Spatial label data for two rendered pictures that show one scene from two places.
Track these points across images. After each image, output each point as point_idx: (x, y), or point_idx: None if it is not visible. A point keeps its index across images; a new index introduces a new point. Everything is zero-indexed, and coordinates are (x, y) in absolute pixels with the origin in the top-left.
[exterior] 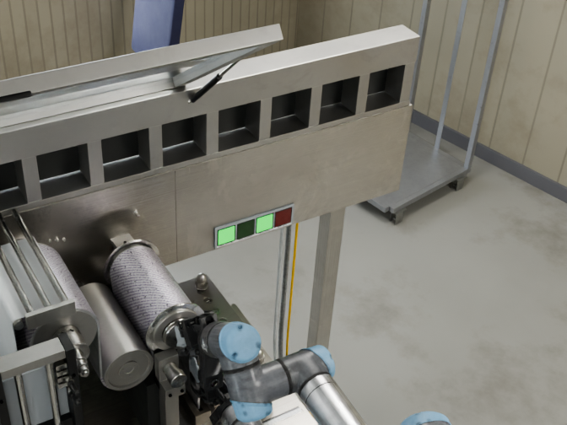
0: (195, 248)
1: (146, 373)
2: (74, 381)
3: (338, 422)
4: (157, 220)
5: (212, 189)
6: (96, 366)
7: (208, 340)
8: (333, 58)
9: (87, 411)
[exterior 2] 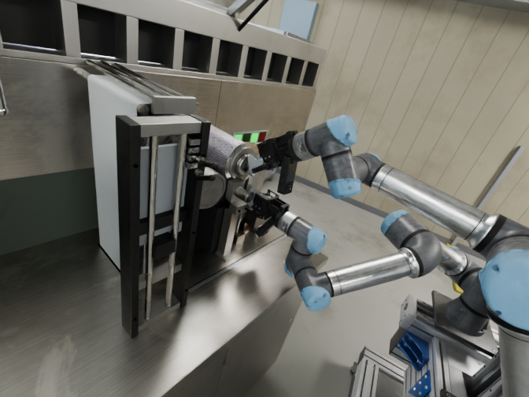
0: None
1: (220, 197)
2: None
3: (423, 187)
4: (206, 115)
5: (236, 104)
6: None
7: (308, 137)
8: (299, 42)
9: None
